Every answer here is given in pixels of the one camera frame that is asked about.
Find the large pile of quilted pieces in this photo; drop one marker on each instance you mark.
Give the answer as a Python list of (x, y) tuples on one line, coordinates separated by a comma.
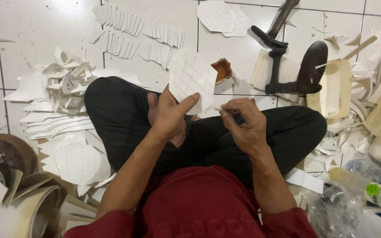
[(78, 163)]

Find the person's left hand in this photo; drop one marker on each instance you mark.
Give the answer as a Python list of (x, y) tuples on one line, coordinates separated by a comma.
[(169, 115)]

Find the brown glue cup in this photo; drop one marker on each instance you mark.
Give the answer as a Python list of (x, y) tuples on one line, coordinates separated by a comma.
[(222, 70)]

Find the person's black trousers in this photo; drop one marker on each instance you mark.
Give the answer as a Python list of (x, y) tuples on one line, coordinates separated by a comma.
[(124, 119)]

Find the large cream tape roll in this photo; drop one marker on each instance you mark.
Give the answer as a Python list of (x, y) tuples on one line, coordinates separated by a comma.
[(28, 211)]

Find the heap of white scraps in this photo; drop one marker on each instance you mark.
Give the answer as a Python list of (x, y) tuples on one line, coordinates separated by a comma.
[(352, 132)]

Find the heap of curled white offcuts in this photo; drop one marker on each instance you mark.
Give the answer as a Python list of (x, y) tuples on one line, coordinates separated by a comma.
[(66, 79)]

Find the person's right hand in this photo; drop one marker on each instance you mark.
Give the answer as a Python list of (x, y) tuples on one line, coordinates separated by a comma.
[(248, 127)]

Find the white quilted leather piece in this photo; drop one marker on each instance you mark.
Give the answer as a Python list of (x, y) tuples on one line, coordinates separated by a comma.
[(190, 77)]

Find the folded white strip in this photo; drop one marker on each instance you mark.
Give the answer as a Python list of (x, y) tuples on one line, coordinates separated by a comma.
[(304, 180)]

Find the small stack of quilted pieces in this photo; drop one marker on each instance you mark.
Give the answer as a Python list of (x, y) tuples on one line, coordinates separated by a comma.
[(222, 18)]

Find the black iron shoe anvil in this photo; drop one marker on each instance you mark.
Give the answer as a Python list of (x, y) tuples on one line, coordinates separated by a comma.
[(311, 67)]

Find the rows of white cut strips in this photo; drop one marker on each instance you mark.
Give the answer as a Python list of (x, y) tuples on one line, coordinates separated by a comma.
[(137, 34)]

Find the white folded sheets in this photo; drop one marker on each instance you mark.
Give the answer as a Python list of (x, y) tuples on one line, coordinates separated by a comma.
[(261, 71)]

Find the clear plastic bottle blue label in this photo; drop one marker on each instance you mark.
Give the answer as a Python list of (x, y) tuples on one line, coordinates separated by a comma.
[(375, 173)]

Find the person's red shirt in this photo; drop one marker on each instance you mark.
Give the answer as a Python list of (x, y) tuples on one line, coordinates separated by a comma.
[(197, 205)]

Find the small white glue applicator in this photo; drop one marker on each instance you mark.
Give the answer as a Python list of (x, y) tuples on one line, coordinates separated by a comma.
[(217, 106)]

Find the dark metal hammer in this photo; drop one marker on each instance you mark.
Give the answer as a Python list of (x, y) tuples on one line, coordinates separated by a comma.
[(273, 31)]

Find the stack of long white pieces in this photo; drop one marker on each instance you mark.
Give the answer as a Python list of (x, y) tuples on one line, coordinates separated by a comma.
[(58, 124)]

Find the cream plastic tray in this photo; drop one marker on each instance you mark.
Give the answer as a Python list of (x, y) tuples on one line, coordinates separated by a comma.
[(336, 89)]

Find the brown round stone block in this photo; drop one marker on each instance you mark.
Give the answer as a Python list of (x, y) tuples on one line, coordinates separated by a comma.
[(7, 153)]

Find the yellowish plastic bottle green label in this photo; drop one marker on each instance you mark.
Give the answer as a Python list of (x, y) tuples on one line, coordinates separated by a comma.
[(365, 188)]

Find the clear plastic bag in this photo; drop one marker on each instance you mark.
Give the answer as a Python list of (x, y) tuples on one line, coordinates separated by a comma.
[(334, 210)]

